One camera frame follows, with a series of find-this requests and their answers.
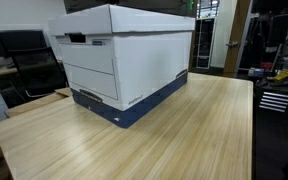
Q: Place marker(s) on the white and blue bankers box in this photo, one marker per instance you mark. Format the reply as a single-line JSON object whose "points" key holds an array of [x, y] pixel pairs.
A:
{"points": [[122, 62]]}

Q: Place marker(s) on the black glass display cabinet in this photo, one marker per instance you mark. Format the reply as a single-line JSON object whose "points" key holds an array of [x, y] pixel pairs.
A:
{"points": [[203, 43]]}

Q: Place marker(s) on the black mesh office chair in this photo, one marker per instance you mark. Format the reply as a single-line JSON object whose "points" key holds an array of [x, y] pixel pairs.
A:
{"points": [[35, 61]]}

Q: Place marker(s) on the black tool cabinet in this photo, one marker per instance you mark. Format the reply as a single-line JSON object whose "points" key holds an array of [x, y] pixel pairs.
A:
{"points": [[272, 98]]}

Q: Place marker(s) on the yellow tool on cabinet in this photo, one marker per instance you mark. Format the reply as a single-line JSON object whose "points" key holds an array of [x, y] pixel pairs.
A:
{"points": [[281, 76]]}

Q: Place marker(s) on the wooden door with handle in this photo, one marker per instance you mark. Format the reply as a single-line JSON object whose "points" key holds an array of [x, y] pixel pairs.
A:
{"points": [[235, 40]]}

